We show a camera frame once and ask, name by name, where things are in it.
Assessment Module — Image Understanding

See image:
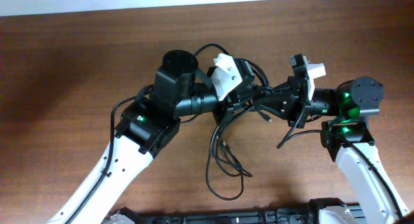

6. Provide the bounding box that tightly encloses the black cable bundle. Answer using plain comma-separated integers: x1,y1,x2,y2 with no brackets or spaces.
205,58,276,201

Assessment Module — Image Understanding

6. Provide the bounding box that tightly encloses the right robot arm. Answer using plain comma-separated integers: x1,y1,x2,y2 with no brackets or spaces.
253,76,409,223

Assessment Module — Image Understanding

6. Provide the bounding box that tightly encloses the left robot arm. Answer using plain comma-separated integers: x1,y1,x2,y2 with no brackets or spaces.
49,50,241,223

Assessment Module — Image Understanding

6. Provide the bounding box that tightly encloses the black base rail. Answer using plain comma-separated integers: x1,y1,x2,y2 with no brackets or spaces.
102,198,367,224

